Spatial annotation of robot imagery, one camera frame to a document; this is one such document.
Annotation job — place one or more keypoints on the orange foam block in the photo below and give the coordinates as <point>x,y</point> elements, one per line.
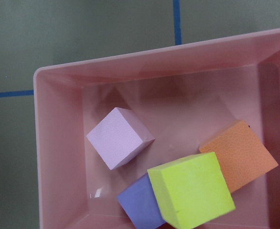
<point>240,153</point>

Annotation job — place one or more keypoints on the pink foam block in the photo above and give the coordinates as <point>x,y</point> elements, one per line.
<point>119,137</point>

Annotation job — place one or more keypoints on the yellow foam block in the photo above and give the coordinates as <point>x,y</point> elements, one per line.
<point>191,191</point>

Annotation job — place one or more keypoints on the pink plastic bin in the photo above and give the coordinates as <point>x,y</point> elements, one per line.
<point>183,94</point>

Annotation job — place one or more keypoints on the purple foam block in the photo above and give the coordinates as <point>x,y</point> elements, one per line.
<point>139,203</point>

